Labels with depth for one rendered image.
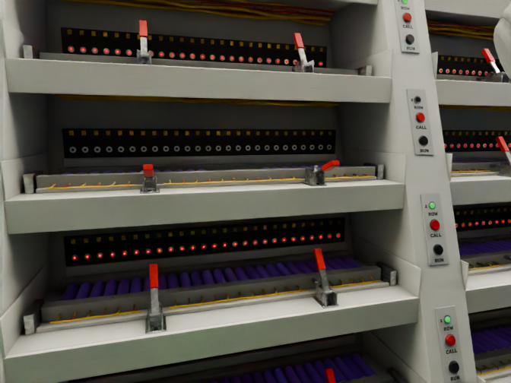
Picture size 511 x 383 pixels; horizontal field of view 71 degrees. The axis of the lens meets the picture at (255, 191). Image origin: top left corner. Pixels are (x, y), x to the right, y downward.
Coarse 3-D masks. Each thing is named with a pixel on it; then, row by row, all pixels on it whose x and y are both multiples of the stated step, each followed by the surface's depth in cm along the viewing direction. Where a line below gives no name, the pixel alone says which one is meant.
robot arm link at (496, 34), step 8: (504, 16) 32; (504, 24) 32; (496, 32) 33; (504, 32) 32; (496, 40) 35; (504, 40) 32; (496, 48) 36; (504, 48) 33; (504, 56) 34; (504, 64) 35
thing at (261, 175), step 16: (48, 176) 52; (64, 176) 52; (80, 176) 53; (96, 176) 53; (112, 176) 54; (128, 176) 55; (160, 176) 56; (176, 176) 57; (192, 176) 57; (208, 176) 58; (224, 176) 59; (240, 176) 59; (256, 176) 60; (272, 176) 61; (288, 176) 62; (304, 176) 63; (336, 176) 64; (352, 176) 65; (368, 176) 64
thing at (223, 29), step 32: (128, 0) 74; (160, 32) 75; (192, 32) 77; (224, 32) 79; (256, 32) 81; (288, 32) 83; (320, 32) 85; (160, 128) 72; (192, 128) 74; (224, 128) 76; (256, 128) 78; (288, 128) 79; (320, 128) 82; (448, 128) 91; (480, 128) 94; (160, 224) 70; (192, 224) 71; (224, 224) 73; (64, 256) 64
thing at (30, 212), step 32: (32, 160) 56; (64, 160) 64; (96, 160) 65; (128, 160) 67; (160, 160) 69; (192, 160) 70; (224, 160) 72; (256, 160) 74; (288, 160) 76; (320, 160) 78; (352, 160) 78; (384, 160) 67; (32, 192) 51; (64, 192) 52; (96, 192) 52; (128, 192) 52; (160, 192) 52; (192, 192) 52; (224, 192) 53; (256, 192) 55; (288, 192) 56; (320, 192) 58; (352, 192) 59; (384, 192) 61; (32, 224) 47; (64, 224) 48; (96, 224) 49; (128, 224) 50
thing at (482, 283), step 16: (480, 208) 86; (496, 208) 87; (464, 224) 85; (480, 224) 87; (496, 224) 88; (464, 240) 83; (480, 240) 84; (496, 240) 85; (464, 256) 72; (480, 256) 72; (496, 256) 73; (464, 272) 62; (480, 272) 69; (496, 272) 70; (480, 288) 63; (496, 288) 64; (480, 304) 64; (496, 304) 65
